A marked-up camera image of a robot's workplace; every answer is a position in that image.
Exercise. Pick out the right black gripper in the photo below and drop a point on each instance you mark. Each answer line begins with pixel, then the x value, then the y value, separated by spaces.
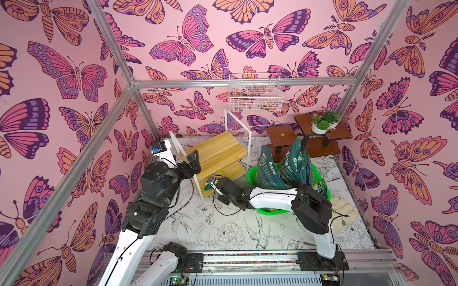
pixel 222 184

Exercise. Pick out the beige work glove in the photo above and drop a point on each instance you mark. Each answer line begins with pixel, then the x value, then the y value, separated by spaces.
pixel 346 213

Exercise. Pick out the yellow green bag shelf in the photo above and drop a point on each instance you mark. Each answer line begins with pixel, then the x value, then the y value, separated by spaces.
pixel 220 173

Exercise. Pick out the white wire basket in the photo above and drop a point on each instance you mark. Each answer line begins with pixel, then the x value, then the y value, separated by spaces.
pixel 255 95

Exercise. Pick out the dark green fertilizer bag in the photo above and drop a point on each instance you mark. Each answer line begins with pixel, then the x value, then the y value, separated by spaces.
pixel 267 173

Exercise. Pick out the blue green fertilizer bag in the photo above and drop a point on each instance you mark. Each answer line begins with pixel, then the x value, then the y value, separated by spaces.
pixel 308 167

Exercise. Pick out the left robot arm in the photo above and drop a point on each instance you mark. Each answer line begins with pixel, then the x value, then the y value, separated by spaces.
pixel 160 183

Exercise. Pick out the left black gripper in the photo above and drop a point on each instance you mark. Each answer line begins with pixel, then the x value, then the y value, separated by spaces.
pixel 194 166

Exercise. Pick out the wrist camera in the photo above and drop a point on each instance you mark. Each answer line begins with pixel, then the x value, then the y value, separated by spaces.
pixel 162 150
pixel 213 181

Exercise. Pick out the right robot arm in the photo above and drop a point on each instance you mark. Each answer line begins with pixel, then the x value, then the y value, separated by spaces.
pixel 312 210

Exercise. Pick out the wooden white frame shelf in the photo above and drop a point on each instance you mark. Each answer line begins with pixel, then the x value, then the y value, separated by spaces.
pixel 222 152

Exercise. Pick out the green plastic basket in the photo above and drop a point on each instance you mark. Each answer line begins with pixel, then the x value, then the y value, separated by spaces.
pixel 318 184

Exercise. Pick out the aluminium cage frame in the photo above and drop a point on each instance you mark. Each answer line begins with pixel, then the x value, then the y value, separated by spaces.
pixel 30 241

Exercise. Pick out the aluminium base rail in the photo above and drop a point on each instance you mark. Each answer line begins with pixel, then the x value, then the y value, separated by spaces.
pixel 277 268

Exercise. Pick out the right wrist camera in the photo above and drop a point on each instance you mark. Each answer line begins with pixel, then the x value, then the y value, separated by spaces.
pixel 213 181

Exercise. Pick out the brown wooden step stand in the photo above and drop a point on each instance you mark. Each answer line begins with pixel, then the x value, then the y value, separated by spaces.
pixel 317 145

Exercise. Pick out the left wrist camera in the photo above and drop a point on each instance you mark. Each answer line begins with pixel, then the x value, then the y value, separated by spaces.
pixel 162 150

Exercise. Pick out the white pot succulent plant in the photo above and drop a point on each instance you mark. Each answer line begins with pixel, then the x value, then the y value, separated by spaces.
pixel 324 122

